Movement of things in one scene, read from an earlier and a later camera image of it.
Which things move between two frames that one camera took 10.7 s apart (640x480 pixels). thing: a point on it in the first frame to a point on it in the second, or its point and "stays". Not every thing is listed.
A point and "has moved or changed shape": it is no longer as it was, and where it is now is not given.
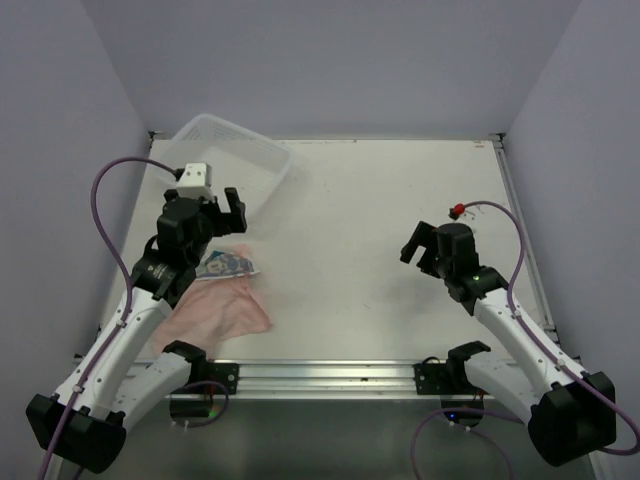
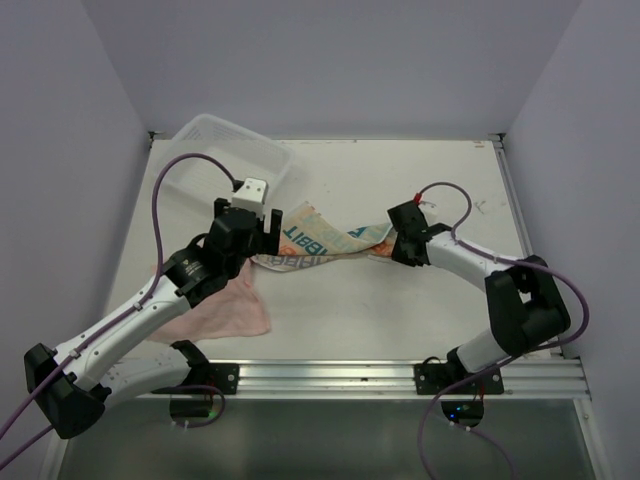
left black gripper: x=232 y=222 to x=267 y=241
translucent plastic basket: x=252 y=164 stays
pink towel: x=214 y=311 stays
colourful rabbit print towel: x=218 y=264 has moved or changed shape
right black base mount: x=435 y=378 stays
